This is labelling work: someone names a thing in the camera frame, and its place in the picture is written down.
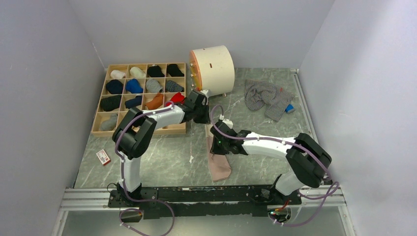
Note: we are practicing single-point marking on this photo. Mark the grey striped underwear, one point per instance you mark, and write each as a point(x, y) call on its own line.
point(263, 93)

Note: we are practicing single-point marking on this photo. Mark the black rolled sock right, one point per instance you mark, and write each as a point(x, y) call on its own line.
point(174, 71)

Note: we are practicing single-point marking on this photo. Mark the light grey rolled sock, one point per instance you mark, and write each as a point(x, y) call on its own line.
point(109, 124)

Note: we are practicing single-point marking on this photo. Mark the blue small object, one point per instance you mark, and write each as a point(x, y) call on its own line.
point(289, 109)

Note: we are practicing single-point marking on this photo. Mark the striped dark rolled sock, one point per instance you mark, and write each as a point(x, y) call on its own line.
point(172, 86)

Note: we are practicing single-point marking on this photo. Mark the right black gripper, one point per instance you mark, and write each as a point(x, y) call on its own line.
point(215, 150)

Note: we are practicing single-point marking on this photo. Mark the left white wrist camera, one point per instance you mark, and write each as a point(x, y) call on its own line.
point(206, 92)

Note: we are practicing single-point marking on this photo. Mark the white rolled sock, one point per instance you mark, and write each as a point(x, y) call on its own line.
point(117, 74)

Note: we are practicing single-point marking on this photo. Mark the blue rolled sock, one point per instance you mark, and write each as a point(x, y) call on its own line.
point(133, 86)

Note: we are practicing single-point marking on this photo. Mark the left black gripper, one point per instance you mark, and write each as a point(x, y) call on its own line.
point(205, 119)

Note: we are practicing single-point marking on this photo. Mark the cream rolled sock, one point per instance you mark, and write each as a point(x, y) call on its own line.
point(136, 72)

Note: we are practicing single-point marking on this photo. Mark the pink beige underwear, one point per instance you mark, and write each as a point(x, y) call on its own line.
point(218, 165)

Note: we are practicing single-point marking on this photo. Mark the cream cylindrical drum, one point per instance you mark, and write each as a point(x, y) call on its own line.
point(212, 69)

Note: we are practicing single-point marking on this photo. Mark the red rolled sock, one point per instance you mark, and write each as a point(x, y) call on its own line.
point(178, 98)

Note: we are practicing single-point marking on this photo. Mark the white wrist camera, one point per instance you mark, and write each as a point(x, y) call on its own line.
point(206, 92)
point(226, 121)

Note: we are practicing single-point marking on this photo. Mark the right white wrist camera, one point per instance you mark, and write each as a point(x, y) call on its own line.
point(226, 121)

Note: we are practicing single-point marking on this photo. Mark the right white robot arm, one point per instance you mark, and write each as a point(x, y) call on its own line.
point(308, 161)

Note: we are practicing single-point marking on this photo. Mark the red white small card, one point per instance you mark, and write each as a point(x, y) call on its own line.
point(103, 157)

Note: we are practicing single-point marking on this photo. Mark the orange rolled sock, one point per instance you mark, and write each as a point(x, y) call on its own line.
point(156, 102)

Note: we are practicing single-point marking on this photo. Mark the dark navy rolled sock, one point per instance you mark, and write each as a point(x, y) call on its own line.
point(134, 102)

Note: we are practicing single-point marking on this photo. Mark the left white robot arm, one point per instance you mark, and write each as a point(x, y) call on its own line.
point(133, 135)

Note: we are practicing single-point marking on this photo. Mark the wooden compartment tray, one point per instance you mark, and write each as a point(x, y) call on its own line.
point(144, 86)

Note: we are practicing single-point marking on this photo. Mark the aluminium frame rail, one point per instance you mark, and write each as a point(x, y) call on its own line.
point(96, 199)

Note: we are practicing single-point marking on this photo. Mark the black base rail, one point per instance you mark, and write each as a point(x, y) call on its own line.
point(157, 202)

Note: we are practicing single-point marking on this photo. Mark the black ribbed rolled sock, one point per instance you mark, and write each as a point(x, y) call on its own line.
point(110, 103)

